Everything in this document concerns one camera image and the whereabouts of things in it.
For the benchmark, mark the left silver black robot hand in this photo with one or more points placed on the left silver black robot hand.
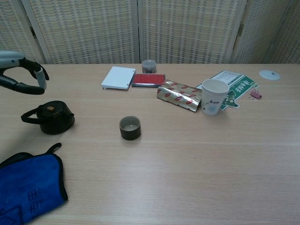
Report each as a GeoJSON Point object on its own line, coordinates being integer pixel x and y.
{"type": "Point", "coordinates": [11, 59]}

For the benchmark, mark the small grey tea cup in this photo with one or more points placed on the small grey tea cup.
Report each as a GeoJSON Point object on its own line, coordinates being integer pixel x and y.
{"type": "Point", "coordinates": [130, 131]}

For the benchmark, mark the woven folding screen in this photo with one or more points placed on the woven folding screen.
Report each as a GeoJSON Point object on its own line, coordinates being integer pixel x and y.
{"type": "Point", "coordinates": [93, 30]}

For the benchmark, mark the white flat rectangular box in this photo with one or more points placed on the white flat rectangular box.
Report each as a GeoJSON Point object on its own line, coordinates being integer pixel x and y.
{"type": "Point", "coordinates": [118, 78]}

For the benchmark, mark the blue cloth with black trim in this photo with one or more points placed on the blue cloth with black trim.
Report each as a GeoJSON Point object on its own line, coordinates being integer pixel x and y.
{"type": "Point", "coordinates": [25, 185]}

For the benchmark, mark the small round patterned tin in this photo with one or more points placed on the small round patterned tin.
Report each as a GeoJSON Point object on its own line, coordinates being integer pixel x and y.
{"type": "Point", "coordinates": [148, 66]}

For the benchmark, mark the red flat rectangular box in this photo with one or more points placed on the red flat rectangular box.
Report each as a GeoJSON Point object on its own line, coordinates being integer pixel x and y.
{"type": "Point", "coordinates": [147, 79]}

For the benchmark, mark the gold foil packet red print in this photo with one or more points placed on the gold foil packet red print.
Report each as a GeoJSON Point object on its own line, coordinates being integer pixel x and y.
{"type": "Point", "coordinates": [179, 96]}

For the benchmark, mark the white paper cup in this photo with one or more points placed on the white paper cup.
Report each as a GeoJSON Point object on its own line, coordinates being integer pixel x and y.
{"type": "Point", "coordinates": [212, 100]}

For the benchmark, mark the flattened green white carton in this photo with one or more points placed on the flattened green white carton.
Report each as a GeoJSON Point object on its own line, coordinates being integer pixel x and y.
{"type": "Point", "coordinates": [239, 86]}

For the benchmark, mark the pink binder clip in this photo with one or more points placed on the pink binder clip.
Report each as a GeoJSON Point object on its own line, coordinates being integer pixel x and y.
{"type": "Point", "coordinates": [256, 95]}

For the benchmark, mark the round white table grommet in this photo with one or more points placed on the round white table grommet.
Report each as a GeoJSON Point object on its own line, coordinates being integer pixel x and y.
{"type": "Point", "coordinates": [269, 75]}

